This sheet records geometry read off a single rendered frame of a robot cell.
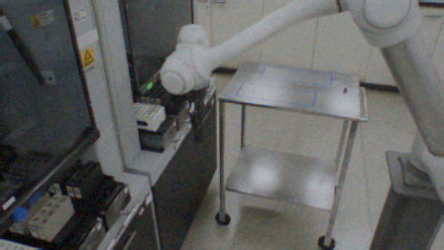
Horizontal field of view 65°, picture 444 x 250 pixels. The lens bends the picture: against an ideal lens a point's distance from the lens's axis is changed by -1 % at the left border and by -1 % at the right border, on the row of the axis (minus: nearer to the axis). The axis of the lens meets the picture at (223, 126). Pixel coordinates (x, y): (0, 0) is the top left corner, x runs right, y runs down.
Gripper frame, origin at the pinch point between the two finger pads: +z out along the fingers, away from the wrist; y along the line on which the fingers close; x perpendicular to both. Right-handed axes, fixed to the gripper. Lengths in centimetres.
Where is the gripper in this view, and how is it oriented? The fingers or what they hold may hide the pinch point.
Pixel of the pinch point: (198, 133)
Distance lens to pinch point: 134.9
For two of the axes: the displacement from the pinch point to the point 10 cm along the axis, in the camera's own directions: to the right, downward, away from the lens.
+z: 0.1, 8.4, 5.4
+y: -2.6, 5.2, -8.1
